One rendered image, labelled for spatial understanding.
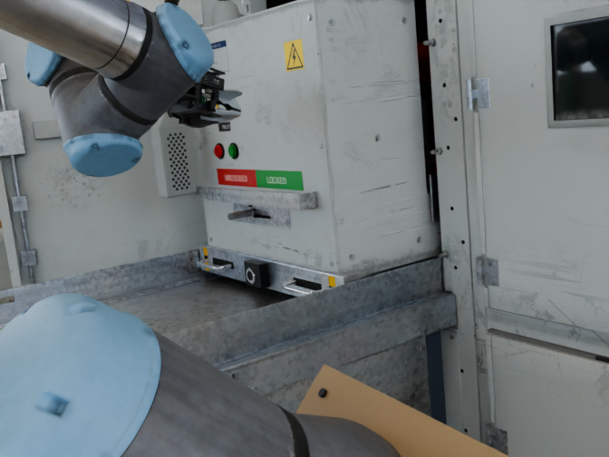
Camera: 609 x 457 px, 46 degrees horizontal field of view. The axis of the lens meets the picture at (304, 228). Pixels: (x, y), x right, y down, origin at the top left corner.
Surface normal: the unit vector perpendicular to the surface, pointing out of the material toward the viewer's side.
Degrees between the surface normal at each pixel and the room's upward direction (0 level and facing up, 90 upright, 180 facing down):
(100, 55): 142
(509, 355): 90
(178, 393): 58
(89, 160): 146
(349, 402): 47
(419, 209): 90
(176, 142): 90
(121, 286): 90
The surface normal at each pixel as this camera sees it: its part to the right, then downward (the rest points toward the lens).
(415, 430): -0.70, -0.55
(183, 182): 0.58, 0.08
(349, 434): 0.35, -0.92
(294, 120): -0.81, 0.18
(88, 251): 0.29, 0.14
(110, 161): 0.30, 0.88
